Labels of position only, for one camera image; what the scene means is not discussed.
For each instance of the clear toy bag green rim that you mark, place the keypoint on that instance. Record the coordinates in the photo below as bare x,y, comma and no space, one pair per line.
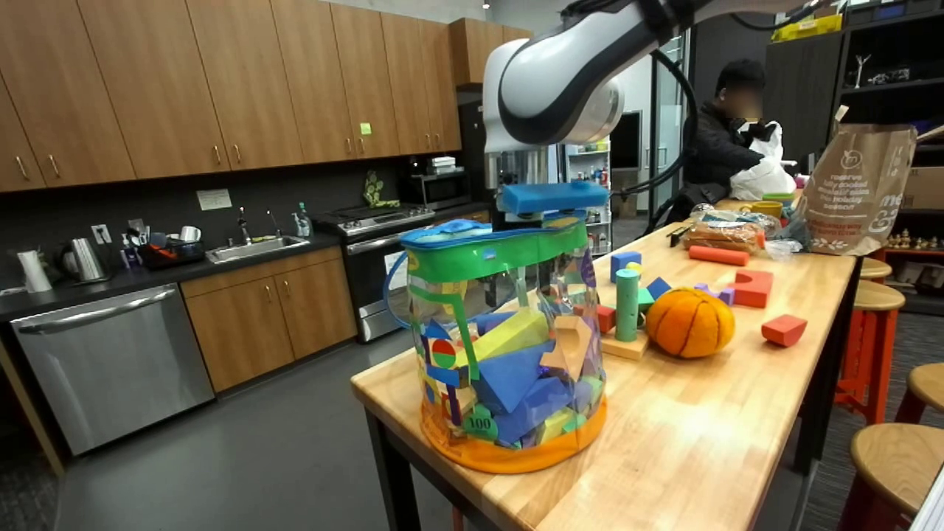
530,408

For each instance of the yellow foam block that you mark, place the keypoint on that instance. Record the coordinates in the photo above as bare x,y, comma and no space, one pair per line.
523,327

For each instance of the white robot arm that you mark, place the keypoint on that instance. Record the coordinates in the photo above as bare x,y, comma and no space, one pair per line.
558,88

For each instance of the blue block yellow circle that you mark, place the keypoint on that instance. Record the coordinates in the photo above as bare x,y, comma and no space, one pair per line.
623,259

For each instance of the blue foam block on table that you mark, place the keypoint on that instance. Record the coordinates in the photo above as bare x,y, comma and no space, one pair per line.
659,286

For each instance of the red foam arch block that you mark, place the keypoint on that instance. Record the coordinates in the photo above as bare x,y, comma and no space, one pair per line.
753,286

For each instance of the white plastic bag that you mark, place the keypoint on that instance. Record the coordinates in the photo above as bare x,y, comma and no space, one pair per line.
772,172

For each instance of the small red foam block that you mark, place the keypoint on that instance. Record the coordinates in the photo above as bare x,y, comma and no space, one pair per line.
784,332

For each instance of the brown paper bag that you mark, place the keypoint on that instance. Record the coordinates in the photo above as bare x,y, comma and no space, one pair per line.
856,186

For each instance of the stainless steel oven range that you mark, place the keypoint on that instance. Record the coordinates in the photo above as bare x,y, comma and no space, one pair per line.
374,258

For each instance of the kitchen sink with faucet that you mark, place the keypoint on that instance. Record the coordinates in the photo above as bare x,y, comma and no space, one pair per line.
253,246

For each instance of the orange plush pumpkin ball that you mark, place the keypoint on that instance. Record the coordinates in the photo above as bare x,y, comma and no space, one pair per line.
688,321

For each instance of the bagged bread loaf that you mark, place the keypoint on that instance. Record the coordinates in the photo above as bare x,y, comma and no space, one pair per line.
726,228

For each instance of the person in dark clothes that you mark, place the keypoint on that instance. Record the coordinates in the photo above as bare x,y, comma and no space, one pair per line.
716,150

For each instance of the stainless steel dishwasher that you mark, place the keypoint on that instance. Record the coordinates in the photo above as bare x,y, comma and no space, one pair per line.
117,364

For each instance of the wooden stool orange legs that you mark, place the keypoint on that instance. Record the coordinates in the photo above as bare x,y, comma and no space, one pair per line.
870,355

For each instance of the paper towel roll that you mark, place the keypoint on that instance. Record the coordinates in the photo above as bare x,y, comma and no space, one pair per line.
35,271

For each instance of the wooden stool near right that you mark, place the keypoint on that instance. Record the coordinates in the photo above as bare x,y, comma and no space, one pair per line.
896,469

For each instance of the wooden stool middle right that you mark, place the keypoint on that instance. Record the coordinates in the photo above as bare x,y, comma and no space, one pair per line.
926,388

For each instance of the blue camera mount on wrist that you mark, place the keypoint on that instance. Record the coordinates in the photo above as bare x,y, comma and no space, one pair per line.
549,196

